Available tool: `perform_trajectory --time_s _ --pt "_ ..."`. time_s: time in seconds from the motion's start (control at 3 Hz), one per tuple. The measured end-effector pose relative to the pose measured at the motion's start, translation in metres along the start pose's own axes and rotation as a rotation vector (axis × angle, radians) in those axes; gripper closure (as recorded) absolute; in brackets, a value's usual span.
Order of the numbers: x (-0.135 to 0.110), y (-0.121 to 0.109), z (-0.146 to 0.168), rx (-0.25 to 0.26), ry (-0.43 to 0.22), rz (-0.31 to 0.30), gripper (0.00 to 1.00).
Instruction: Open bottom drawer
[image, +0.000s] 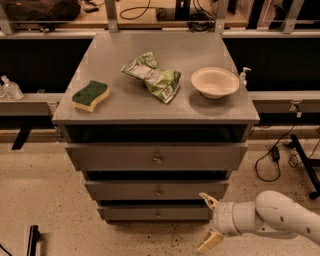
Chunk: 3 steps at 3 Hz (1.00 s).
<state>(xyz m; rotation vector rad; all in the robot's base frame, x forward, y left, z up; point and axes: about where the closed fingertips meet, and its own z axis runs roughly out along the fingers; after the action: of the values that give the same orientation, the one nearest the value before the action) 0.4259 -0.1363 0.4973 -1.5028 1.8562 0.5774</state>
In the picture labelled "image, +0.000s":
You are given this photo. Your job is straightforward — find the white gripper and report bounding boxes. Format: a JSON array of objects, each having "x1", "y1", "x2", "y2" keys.
[{"x1": 197, "y1": 192, "x2": 241, "y2": 254}]

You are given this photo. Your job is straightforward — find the grey bottom drawer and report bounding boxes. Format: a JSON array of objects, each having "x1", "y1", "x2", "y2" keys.
[{"x1": 97, "y1": 205, "x2": 212, "y2": 221}]

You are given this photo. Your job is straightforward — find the grey drawer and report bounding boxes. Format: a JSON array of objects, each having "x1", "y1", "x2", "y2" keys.
[
  {"x1": 97, "y1": 205, "x2": 212, "y2": 221},
  {"x1": 66, "y1": 143, "x2": 248, "y2": 171},
  {"x1": 85, "y1": 180, "x2": 228, "y2": 200}
]

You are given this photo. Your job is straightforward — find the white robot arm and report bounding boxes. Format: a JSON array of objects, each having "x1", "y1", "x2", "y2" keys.
[{"x1": 197, "y1": 190, "x2": 320, "y2": 254}]

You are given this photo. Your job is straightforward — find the grey drawer cabinet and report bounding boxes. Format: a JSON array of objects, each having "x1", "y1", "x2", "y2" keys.
[{"x1": 53, "y1": 31, "x2": 259, "y2": 208}]

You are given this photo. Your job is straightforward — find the grey middle drawer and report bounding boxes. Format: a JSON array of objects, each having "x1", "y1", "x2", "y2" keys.
[{"x1": 85, "y1": 180, "x2": 228, "y2": 200}]

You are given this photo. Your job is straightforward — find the grey top drawer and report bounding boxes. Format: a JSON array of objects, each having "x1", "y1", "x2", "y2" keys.
[{"x1": 66, "y1": 143, "x2": 248, "y2": 171}]

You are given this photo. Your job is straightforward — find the black stand leg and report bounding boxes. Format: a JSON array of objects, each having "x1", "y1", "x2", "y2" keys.
[{"x1": 290, "y1": 134, "x2": 320, "y2": 200}]

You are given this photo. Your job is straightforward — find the white bowl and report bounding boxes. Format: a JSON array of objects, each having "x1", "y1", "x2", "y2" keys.
[{"x1": 191, "y1": 67, "x2": 240, "y2": 99}]

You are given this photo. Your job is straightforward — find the white pump bottle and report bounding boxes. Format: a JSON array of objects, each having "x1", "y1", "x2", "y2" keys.
[{"x1": 239, "y1": 67, "x2": 251, "y2": 87}]

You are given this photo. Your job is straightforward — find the green chip bag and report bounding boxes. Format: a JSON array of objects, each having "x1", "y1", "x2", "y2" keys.
[{"x1": 121, "y1": 51, "x2": 181, "y2": 104}]

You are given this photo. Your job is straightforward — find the green yellow sponge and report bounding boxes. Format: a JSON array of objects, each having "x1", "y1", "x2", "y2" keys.
[{"x1": 72, "y1": 80, "x2": 110, "y2": 112}]

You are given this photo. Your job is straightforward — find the black floor bar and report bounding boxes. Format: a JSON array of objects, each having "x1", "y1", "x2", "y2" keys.
[{"x1": 26, "y1": 225, "x2": 41, "y2": 256}]

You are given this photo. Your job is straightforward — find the clear sanitizer bottle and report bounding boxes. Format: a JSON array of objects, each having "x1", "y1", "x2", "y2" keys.
[{"x1": 1, "y1": 75, "x2": 24, "y2": 100}]

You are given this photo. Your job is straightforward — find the black backpack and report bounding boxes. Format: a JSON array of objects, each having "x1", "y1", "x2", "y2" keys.
[{"x1": 1, "y1": 0, "x2": 81, "y2": 22}]

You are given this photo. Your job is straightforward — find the black cable on shelf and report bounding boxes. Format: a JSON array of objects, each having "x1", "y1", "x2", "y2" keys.
[{"x1": 119, "y1": 0, "x2": 167, "y2": 21}]

